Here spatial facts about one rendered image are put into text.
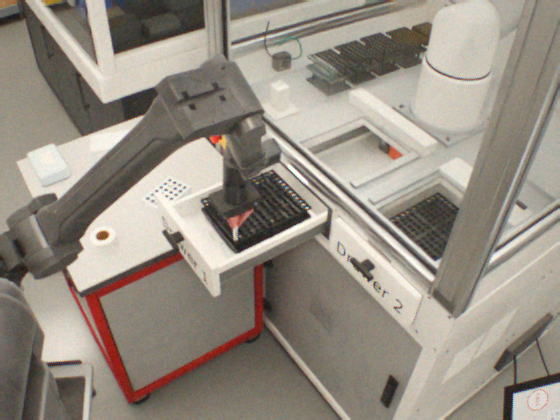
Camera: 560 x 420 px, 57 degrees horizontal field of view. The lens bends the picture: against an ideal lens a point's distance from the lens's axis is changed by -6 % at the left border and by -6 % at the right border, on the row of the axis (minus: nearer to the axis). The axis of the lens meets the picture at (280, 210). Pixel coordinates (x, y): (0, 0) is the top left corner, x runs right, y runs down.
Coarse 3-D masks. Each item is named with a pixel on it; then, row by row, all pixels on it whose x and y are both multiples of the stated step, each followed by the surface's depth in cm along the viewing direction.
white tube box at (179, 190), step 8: (160, 184) 158; (176, 184) 158; (184, 184) 158; (152, 192) 155; (160, 192) 155; (168, 192) 156; (176, 192) 156; (184, 192) 156; (144, 200) 153; (152, 200) 153; (168, 200) 153; (176, 200) 154; (144, 208) 155; (152, 208) 152
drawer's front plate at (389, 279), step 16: (336, 224) 131; (336, 240) 134; (352, 240) 128; (352, 256) 130; (368, 256) 124; (352, 272) 133; (384, 272) 121; (368, 288) 130; (384, 288) 124; (400, 288) 118; (384, 304) 127; (400, 304) 121; (416, 304) 116; (400, 320) 123
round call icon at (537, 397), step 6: (534, 390) 90; (540, 390) 89; (546, 390) 88; (528, 396) 90; (534, 396) 89; (540, 396) 88; (546, 396) 87; (528, 402) 90; (534, 402) 89; (540, 402) 88; (546, 402) 87; (528, 408) 89; (534, 408) 88; (540, 408) 87; (546, 408) 86
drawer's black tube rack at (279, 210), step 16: (256, 176) 146; (272, 176) 146; (272, 192) 142; (288, 192) 142; (256, 208) 138; (272, 208) 141; (288, 208) 137; (304, 208) 138; (256, 224) 133; (272, 224) 133; (288, 224) 138; (256, 240) 134
